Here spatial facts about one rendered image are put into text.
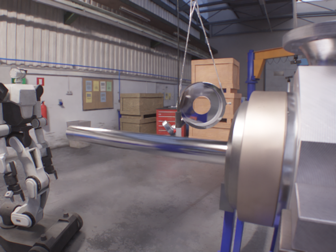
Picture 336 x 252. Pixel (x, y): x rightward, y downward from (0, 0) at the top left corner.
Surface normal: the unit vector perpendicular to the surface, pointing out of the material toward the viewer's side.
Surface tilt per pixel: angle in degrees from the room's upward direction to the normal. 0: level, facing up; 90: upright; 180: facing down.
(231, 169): 87
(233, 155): 76
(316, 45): 128
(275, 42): 90
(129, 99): 90
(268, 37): 90
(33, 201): 115
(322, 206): 0
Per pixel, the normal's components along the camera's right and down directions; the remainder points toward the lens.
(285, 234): 0.00, -0.99
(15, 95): 0.65, 0.02
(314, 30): -0.86, 0.07
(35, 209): -0.07, 0.14
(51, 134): 0.86, 0.07
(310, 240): -0.49, 0.11
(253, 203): -0.47, 0.44
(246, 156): -0.48, -0.13
